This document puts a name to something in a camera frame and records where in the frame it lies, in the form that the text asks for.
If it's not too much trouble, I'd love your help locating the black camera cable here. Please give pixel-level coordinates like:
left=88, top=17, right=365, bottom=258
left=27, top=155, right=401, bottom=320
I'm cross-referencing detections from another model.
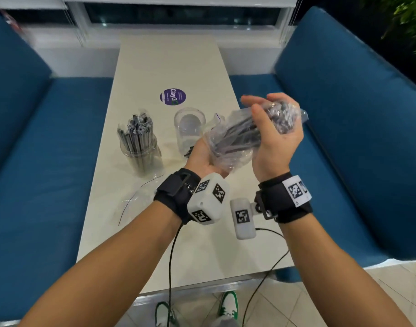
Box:
left=167, top=223, right=185, bottom=327
left=241, top=228, right=291, bottom=327

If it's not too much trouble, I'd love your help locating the black wrist strap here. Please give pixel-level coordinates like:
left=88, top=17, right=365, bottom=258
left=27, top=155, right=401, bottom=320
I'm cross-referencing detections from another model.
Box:
left=153, top=168, right=202, bottom=225
left=255, top=172, right=313, bottom=224

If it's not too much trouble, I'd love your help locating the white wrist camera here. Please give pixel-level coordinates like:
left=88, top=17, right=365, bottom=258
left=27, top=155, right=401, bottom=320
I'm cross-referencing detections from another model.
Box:
left=229, top=198, right=257, bottom=240
left=187, top=172, right=231, bottom=226

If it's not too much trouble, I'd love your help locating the small red bottle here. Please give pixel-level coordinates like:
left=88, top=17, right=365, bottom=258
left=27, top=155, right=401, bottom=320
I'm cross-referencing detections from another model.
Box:
left=0, top=10, right=21, bottom=33

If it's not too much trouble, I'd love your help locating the blue cushioned sofa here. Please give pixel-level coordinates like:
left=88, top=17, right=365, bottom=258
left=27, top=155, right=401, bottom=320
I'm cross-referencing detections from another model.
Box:
left=0, top=6, right=114, bottom=324
left=230, top=5, right=416, bottom=269

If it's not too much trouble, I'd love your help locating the person's right hand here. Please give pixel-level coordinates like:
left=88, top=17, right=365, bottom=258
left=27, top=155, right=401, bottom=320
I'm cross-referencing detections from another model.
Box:
left=240, top=92, right=305, bottom=183

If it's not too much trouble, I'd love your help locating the clear plastic bag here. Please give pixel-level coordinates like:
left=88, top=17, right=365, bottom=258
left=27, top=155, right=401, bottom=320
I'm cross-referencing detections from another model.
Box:
left=202, top=101, right=309, bottom=174
left=116, top=173, right=166, bottom=227

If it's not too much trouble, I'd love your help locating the narrow white roller blind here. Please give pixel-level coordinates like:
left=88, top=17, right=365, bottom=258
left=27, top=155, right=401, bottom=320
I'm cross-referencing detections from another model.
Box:
left=0, top=0, right=69, bottom=10

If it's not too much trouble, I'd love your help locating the round purple sticker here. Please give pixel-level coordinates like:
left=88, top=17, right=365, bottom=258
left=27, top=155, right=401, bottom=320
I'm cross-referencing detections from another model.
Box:
left=159, top=88, right=187, bottom=107

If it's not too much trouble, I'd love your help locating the clear glass cup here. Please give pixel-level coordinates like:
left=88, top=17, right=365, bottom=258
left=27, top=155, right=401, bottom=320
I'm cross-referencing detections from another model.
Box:
left=119, top=132, right=162, bottom=174
left=173, top=107, right=207, bottom=155

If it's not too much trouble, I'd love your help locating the white and green sneaker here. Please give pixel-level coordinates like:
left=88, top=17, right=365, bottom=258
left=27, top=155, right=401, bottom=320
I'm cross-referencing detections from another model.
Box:
left=217, top=291, right=239, bottom=319
left=155, top=301, right=176, bottom=327

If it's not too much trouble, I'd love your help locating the bundle of metal straws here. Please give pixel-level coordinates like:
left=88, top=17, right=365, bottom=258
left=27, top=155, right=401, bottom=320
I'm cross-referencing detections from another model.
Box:
left=184, top=101, right=295, bottom=157
left=118, top=113, right=156, bottom=157

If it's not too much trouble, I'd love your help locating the person's right forearm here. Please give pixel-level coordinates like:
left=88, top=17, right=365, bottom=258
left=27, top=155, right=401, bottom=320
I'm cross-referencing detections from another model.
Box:
left=279, top=211, right=414, bottom=327

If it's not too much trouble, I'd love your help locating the person's left hand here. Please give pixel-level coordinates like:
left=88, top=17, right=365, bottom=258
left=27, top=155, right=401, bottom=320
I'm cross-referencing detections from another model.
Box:
left=184, top=137, right=231, bottom=179

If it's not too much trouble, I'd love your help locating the person's left forearm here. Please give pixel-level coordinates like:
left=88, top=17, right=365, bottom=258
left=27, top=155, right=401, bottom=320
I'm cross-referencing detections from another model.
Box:
left=19, top=200, right=183, bottom=327

